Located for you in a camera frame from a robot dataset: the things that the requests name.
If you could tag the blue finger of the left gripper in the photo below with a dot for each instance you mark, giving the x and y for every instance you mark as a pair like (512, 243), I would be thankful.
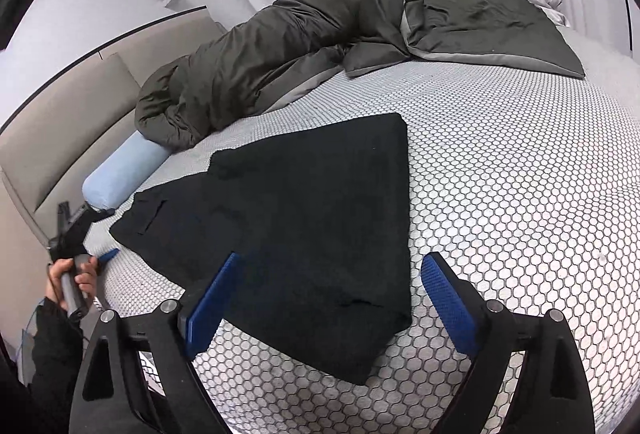
(108, 256)

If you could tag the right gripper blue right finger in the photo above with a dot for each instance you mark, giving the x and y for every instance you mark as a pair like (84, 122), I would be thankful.
(552, 394)

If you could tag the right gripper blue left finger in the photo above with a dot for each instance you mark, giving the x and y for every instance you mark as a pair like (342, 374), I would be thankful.
(138, 376)

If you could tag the light blue bolster pillow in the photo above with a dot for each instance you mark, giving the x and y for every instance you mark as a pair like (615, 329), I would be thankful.
(123, 172)

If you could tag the dark grey duvet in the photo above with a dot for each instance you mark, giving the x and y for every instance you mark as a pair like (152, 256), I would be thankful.
(292, 46)

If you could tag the black left sleeve forearm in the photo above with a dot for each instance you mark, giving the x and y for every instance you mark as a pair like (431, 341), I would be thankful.
(44, 405)

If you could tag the person's left hand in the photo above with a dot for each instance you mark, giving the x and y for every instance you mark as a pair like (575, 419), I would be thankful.
(85, 278)

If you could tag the black pants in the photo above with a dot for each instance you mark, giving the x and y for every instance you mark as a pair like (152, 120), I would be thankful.
(320, 219)

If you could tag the white hexagon pattern bedsheet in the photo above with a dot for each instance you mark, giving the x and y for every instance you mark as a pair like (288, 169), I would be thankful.
(528, 185)

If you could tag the beige padded headboard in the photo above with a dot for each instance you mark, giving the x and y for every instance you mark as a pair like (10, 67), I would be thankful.
(71, 124)

